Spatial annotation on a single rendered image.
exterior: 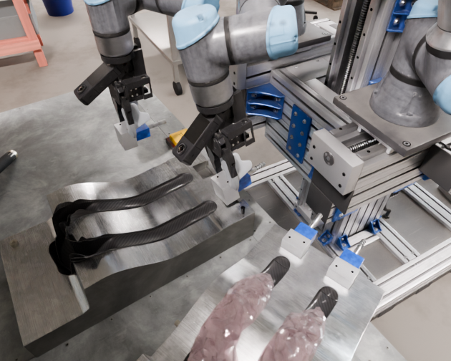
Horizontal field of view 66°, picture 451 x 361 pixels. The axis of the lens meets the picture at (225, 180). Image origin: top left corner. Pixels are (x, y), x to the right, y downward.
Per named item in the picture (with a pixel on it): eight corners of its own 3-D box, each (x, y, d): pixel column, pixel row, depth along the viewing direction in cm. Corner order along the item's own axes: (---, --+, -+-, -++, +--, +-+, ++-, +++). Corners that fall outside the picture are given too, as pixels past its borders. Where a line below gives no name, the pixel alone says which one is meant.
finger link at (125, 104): (137, 124, 82) (126, 89, 77) (130, 127, 81) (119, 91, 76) (129, 119, 85) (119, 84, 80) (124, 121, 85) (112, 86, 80)
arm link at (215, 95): (200, 92, 57) (179, 77, 63) (207, 115, 61) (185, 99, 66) (238, 74, 60) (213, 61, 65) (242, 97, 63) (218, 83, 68)
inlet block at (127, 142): (162, 124, 97) (159, 108, 93) (170, 133, 94) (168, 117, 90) (117, 140, 92) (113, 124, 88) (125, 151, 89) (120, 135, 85)
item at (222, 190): (260, 166, 85) (256, 149, 81) (273, 176, 81) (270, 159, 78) (215, 194, 81) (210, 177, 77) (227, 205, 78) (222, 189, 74)
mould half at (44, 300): (198, 172, 99) (195, 134, 89) (253, 235, 84) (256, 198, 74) (10, 256, 79) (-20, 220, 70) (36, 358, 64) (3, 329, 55)
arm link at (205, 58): (219, 14, 50) (163, 25, 51) (233, 83, 57) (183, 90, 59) (222, -3, 56) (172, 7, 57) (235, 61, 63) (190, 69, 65)
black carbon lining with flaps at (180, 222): (188, 175, 88) (185, 147, 81) (222, 217, 79) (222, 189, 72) (46, 238, 75) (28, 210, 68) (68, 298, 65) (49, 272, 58)
